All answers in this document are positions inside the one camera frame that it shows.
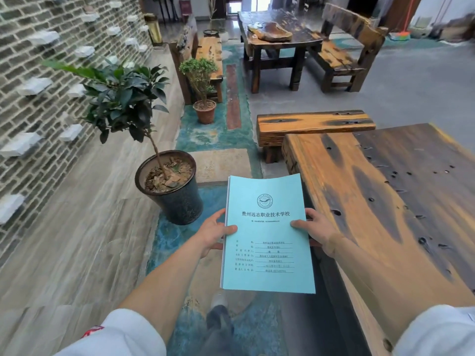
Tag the large rustic wooden table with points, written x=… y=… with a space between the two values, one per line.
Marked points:
x=389 y=203

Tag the pile of wood pieces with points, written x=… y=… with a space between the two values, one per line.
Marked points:
x=456 y=27

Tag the white right sleeve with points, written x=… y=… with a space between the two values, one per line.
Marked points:
x=438 y=333

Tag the small white pot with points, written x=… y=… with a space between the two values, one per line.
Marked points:
x=224 y=36

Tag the red wooden stand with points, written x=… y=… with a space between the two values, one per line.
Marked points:
x=184 y=9

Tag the gold metal trash bin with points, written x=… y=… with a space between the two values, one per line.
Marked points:
x=153 y=29

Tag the large plant in dark pot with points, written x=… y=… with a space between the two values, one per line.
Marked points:
x=174 y=196

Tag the white left sleeve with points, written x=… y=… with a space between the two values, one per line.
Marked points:
x=118 y=337

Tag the wooden bench with tall backrest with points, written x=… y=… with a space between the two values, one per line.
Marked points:
x=345 y=55

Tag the white protruding wall blocks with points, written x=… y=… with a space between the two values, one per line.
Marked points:
x=35 y=85

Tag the person's left thumb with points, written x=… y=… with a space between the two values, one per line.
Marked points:
x=230 y=229

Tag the person's right hand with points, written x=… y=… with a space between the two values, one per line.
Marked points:
x=323 y=231

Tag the light blue bound booklet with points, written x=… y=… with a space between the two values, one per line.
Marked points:
x=267 y=240

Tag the white sleeve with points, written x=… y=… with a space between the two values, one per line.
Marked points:
x=118 y=337
x=438 y=333

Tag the person's left hand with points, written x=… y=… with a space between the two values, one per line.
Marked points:
x=209 y=233

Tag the small shrub in terracotta pot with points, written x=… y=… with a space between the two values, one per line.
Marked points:
x=204 y=107

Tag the backless rustic wooden bench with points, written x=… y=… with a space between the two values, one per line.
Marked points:
x=311 y=126

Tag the dry twig in dark pot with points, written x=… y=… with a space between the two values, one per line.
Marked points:
x=211 y=31

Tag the person's right forearm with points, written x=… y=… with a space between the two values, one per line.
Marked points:
x=371 y=279

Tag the person's right thumb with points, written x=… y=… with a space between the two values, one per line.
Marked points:
x=300 y=225

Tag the person's left forearm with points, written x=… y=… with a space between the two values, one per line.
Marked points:
x=163 y=281

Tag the carved wooden tea tray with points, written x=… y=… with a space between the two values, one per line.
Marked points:
x=271 y=32

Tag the dark wooden tea table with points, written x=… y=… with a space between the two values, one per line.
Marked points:
x=289 y=48

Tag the wooden bench with low backrest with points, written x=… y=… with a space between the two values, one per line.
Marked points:
x=207 y=51

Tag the person's leg with white shoe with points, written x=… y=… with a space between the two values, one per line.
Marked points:
x=219 y=322

